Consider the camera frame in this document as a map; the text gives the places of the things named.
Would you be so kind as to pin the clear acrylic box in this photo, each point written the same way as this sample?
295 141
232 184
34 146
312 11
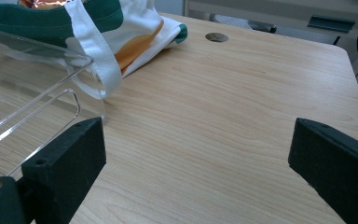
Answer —
21 93

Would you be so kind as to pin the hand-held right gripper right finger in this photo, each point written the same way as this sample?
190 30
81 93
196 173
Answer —
335 165

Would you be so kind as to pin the white green orange cloth bag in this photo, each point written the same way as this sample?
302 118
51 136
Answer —
105 28

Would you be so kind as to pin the dark grey bracket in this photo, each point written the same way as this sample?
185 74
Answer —
331 23

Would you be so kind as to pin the orange snack packet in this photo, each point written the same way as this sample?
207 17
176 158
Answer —
43 3

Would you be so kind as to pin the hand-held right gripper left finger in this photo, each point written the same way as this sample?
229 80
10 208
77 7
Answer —
65 165

